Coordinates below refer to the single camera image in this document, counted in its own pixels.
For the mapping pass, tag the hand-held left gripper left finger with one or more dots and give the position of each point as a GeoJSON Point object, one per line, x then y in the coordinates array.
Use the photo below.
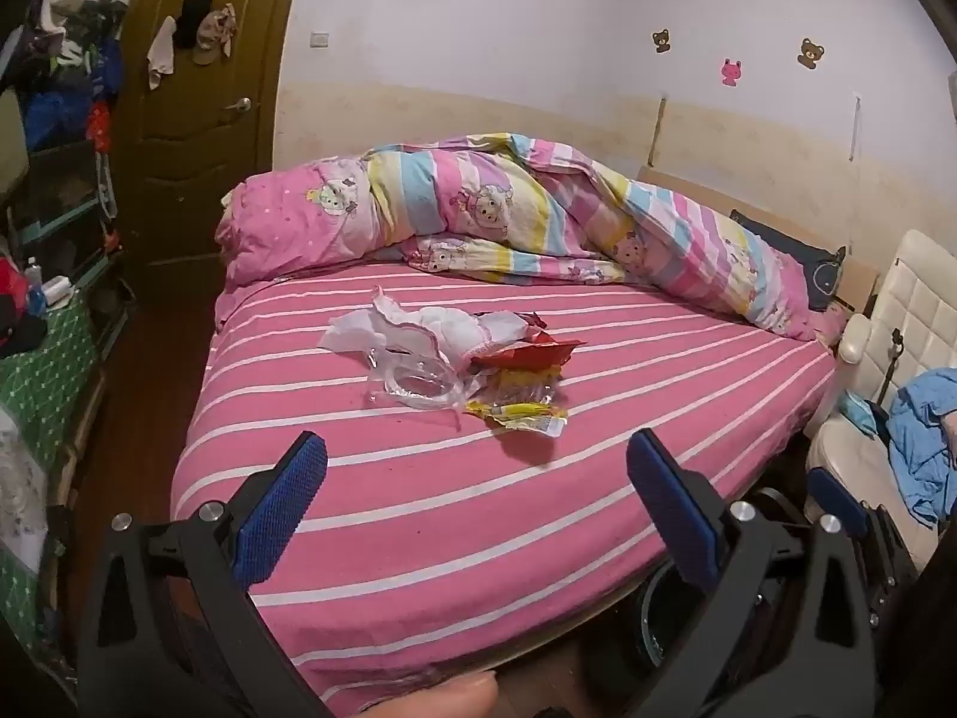
{"type": "Point", "coordinates": [288, 493]}

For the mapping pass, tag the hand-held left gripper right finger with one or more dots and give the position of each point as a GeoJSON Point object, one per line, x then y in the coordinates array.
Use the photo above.
{"type": "Point", "coordinates": [673, 508]}

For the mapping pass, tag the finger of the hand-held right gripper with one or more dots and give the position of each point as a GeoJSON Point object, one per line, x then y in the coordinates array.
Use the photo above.
{"type": "Point", "coordinates": [830, 490]}

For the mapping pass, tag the dark round bin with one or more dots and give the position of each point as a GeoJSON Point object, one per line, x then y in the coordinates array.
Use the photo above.
{"type": "Point", "coordinates": [662, 628]}

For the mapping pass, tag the red snack wrapper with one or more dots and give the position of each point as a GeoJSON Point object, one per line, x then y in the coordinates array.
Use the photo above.
{"type": "Point", "coordinates": [523, 351]}

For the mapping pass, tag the person's left hand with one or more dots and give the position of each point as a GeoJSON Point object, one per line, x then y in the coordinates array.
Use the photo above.
{"type": "Point", "coordinates": [441, 695]}

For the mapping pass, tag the teal cloth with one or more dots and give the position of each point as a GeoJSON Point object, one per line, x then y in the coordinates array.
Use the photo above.
{"type": "Point", "coordinates": [858, 411]}

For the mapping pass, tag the light blue cloth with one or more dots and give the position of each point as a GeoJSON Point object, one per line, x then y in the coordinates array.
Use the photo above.
{"type": "Point", "coordinates": [923, 426]}

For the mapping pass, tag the pink striped bed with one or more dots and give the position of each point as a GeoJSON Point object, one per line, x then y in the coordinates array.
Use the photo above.
{"type": "Point", "coordinates": [448, 523]}

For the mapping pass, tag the clear plastic packaging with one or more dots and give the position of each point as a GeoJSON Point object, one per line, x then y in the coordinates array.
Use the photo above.
{"type": "Point", "coordinates": [419, 385]}

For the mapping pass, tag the yellow snack wrapper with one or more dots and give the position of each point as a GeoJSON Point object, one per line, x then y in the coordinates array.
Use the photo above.
{"type": "Point", "coordinates": [516, 411]}

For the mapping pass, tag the white padded office chair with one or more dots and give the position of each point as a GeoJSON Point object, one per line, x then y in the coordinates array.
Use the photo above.
{"type": "Point", "coordinates": [927, 292]}

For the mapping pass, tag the dark blue pillow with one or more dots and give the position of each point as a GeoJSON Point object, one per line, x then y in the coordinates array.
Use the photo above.
{"type": "Point", "coordinates": [815, 269]}

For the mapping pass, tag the white roll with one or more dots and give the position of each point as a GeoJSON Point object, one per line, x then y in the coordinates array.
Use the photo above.
{"type": "Point", "coordinates": [56, 292]}

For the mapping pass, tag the red cloth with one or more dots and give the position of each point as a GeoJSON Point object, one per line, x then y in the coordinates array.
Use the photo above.
{"type": "Point", "coordinates": [11, 299]}

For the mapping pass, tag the brown wooden door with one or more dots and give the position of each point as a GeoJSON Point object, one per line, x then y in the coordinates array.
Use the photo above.
{"type": "Point", "coordinates": [202, 164]}

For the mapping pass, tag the pink printed quilt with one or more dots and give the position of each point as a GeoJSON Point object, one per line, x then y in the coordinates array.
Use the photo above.
{"type": "Point", "coordinates": [523, 194]}

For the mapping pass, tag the dark glass cabinet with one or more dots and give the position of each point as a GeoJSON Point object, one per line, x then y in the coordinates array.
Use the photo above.
{"type": "Point", "coordinates": [67, 202]}

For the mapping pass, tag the white hanging cloth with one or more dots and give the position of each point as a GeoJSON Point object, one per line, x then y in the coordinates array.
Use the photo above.
{"type": "Point", "coordinates": [161, 52]}

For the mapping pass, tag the black hat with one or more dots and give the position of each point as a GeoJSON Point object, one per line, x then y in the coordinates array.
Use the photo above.
{"type": "Point", "coordinates": [193, 15]}

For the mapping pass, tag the white wall strip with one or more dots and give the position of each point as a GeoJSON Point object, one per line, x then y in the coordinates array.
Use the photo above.
{"type": "Point", "coordinates": [855, 127]}

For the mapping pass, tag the pink bear wall sticker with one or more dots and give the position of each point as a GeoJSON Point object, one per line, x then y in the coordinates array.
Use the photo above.
{"type": "Point", "coordinates": [733, 72]}

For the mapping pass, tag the brown bear wall sticker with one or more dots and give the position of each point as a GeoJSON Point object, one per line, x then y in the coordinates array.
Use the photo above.
{"type": "Point", "coordinates": [661, 40]}
{"type": "Point", "coordinates": [810, 52]}

